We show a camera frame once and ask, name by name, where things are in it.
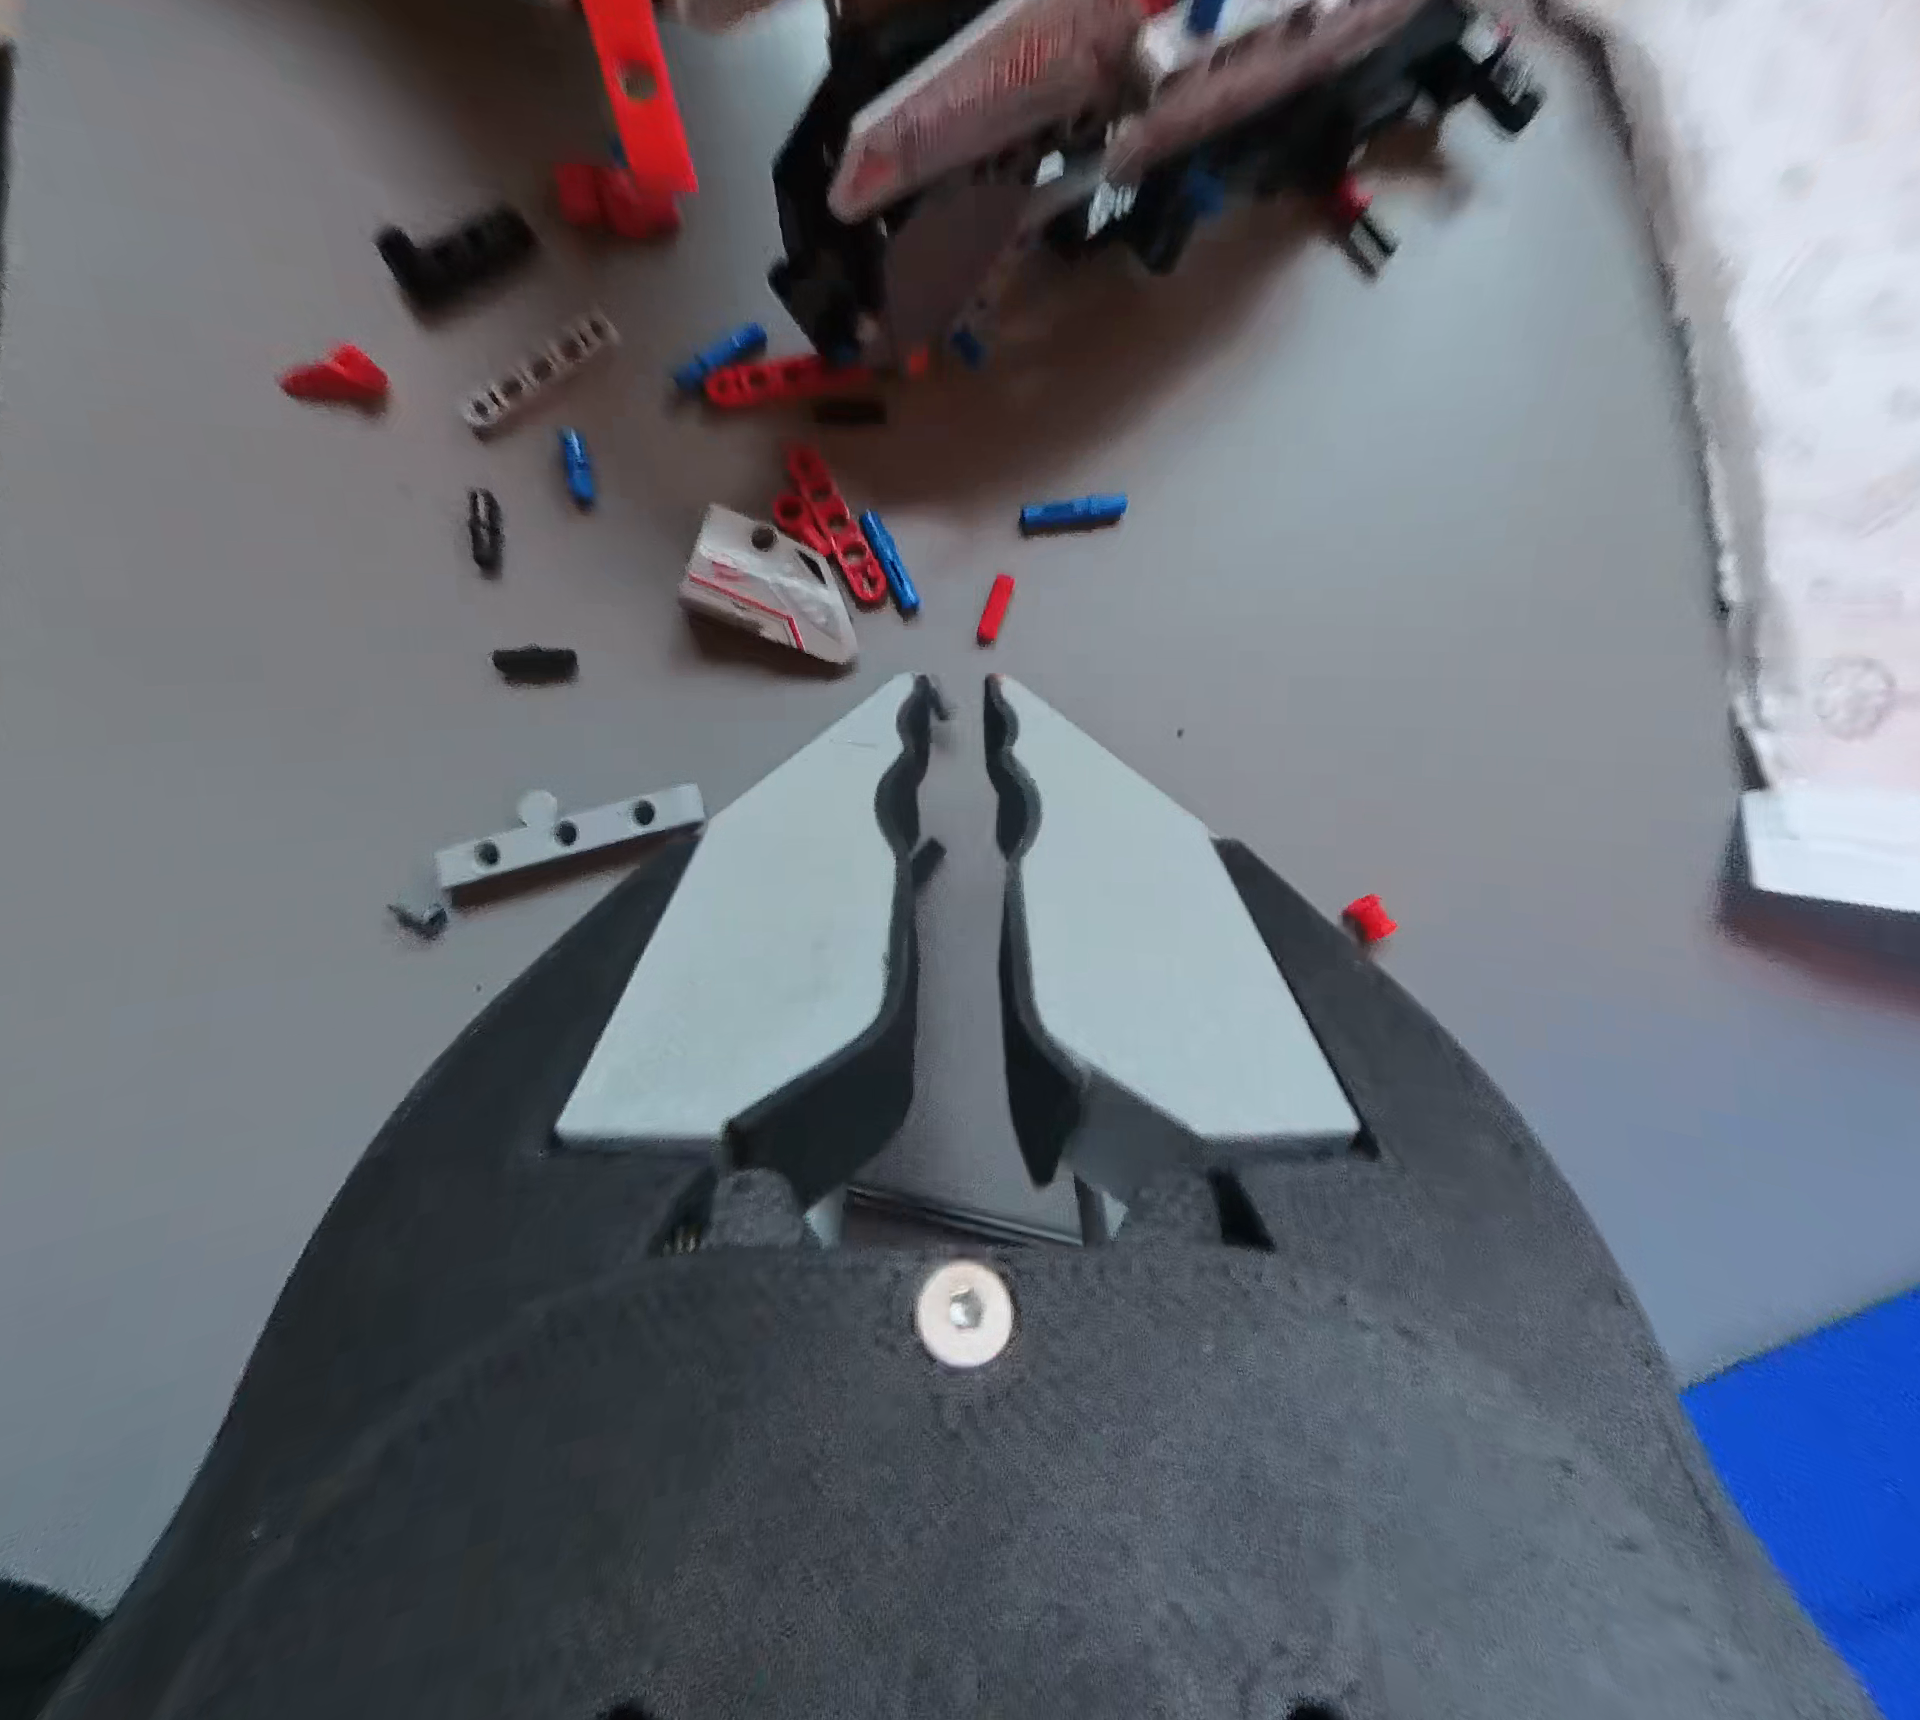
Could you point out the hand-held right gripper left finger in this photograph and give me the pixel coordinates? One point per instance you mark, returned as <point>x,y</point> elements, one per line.
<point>752,969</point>

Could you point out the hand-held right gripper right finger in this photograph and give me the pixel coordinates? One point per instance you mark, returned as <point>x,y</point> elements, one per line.
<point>1183,986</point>

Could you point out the grey red lego vehicle model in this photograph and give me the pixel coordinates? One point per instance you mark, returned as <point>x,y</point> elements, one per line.
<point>1049,55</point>

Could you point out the red lego bush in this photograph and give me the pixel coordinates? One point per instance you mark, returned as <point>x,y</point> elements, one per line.
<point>1367,916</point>

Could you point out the grey lego beam with stud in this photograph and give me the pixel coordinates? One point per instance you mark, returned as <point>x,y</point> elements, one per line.
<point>569,839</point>

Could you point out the small grey lego connector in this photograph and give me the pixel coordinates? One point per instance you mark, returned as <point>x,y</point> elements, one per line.
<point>419,913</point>

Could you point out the black lego pin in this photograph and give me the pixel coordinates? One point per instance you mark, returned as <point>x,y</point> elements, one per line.
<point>537,662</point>
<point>483,531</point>
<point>847,412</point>

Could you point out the black angled lego beam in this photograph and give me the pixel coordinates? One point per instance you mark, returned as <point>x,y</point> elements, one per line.
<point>451,250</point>

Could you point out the white printed lego panel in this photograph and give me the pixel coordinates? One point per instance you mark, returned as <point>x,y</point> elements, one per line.
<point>765,588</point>

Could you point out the red lego pin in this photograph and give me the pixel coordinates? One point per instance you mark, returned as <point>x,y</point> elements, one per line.
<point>993,610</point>

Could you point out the long blue lego pin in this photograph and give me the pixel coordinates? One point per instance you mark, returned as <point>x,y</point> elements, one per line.
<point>1072,511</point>
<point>889,562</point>

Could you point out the red T-shaped lego beam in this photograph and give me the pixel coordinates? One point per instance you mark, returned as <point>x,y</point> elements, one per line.
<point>823,528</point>

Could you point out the light grey thin lego beam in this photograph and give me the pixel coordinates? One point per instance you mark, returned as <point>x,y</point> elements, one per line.
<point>539,370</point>

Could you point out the red thin lego beam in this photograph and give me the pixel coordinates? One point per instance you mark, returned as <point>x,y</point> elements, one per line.
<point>780,380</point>

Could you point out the red lego tooth piece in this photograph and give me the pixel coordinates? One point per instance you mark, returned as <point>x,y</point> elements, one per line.
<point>339,377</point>

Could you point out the red connector with blue pin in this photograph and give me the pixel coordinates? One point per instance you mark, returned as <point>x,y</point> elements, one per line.
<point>614,201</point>

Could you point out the blue plastic bin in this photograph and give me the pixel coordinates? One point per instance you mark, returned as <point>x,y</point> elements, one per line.
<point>1832,1482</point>

